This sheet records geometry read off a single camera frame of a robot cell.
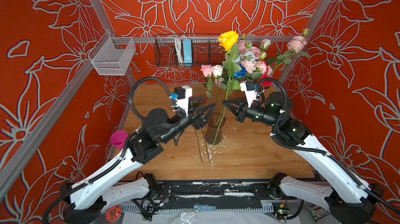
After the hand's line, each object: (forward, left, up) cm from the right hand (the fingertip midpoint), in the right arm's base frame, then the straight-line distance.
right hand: (222, 103), depth 58 cm
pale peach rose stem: (-6, +9, -40) cm, 42 cm away
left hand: (-3, +5, +6) cm, 8 cm away
